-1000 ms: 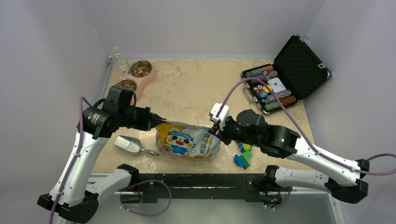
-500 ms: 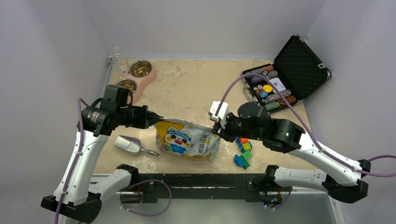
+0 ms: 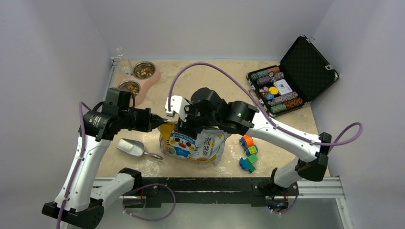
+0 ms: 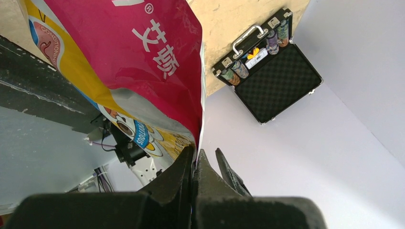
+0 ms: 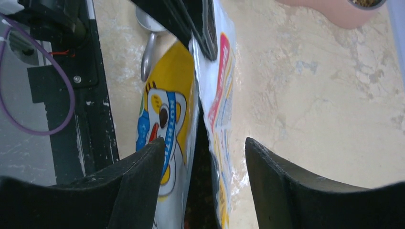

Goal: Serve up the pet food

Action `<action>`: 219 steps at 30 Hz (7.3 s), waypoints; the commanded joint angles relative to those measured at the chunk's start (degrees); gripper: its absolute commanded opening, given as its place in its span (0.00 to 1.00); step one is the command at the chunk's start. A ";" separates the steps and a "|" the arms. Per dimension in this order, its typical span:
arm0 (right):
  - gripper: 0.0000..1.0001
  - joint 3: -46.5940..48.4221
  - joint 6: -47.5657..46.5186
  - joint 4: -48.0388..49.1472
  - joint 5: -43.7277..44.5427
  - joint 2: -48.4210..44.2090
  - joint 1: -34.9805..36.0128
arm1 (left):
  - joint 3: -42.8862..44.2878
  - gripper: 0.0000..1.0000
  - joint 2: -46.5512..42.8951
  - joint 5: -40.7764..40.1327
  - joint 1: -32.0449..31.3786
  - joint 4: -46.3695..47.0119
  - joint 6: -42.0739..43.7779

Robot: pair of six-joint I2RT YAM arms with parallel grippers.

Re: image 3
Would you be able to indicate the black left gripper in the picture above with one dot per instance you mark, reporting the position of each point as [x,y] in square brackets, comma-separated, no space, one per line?
[149,120]

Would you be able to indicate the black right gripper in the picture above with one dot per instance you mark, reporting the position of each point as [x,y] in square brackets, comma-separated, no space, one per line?
[183,127]

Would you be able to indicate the metal food scoop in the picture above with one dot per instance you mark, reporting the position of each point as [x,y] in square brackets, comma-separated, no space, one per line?
[135,149]

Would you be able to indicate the cat food bag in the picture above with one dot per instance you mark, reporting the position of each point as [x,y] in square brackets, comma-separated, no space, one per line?
[207,147]

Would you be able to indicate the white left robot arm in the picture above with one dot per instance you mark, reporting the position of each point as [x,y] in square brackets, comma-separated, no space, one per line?
[77,203]

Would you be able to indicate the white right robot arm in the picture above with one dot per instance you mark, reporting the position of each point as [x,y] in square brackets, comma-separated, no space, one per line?
[311,158]

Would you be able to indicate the pink double pet bowl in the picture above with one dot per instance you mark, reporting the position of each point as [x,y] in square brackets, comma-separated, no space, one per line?
[142,77]

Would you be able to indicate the orange blue toy car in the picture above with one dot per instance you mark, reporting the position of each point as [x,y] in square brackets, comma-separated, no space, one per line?
[248,145]

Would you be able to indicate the clear plastic bottle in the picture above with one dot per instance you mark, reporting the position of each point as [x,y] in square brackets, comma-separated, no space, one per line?
[124,64]

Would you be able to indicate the green blue toy blocks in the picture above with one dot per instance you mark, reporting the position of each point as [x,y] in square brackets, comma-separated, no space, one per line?
[247,164]

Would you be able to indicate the yellow round chip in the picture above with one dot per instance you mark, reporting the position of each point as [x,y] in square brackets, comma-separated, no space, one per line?
[273,90]

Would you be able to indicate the white playing card box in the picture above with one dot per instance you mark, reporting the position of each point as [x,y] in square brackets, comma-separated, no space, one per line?
[283,87]

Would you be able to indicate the black poker chip case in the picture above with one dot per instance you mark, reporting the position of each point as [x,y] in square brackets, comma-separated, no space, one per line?
[306,71]

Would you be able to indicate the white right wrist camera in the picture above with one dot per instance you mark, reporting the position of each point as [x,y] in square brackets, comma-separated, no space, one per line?
[176,105]

